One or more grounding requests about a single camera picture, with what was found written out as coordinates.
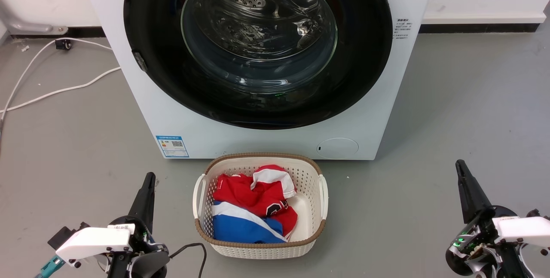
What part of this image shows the blue energy label sticker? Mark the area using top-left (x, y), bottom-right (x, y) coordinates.
top-left (156, 135), bottom-right (189, 159)

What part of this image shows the white front-load washing machine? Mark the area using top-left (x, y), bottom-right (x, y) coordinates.
top-left (77, 0), bottom-right (439, 161)

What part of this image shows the red white blue garment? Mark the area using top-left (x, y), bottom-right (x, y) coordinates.
top-left (211, 165), bottom-right (299, 244)

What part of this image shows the grey pipe bracket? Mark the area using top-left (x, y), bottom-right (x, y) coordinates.
top-left (6, 20), bottom-right (69, 36)

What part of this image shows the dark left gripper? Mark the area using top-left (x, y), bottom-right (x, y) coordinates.
top-left (107, 172), bottom-right (171, 278)

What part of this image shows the round white filter cover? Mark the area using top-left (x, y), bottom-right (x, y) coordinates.
top-left (317, 137), bottom-right (359, 159)

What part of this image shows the black round glass washer door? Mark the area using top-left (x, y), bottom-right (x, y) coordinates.
top-left (123, 0), bottom-right (394, 130)

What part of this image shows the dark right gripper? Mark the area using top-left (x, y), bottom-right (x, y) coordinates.
top-left (446, 159), bottom-right (535, 278)

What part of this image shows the cream plastic laundry basket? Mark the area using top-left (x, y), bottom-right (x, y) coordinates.
top-left (193, 153), bottom-right (329, 260)

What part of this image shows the white power cable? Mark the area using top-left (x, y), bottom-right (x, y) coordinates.
top-left (0, 67), bottom-right (122, 113)
top-left (0, 37), bottom-right (113, 124)

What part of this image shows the teal cable connector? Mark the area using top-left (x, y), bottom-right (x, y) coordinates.
top-left (35, 255), bottom-right (66, 278)

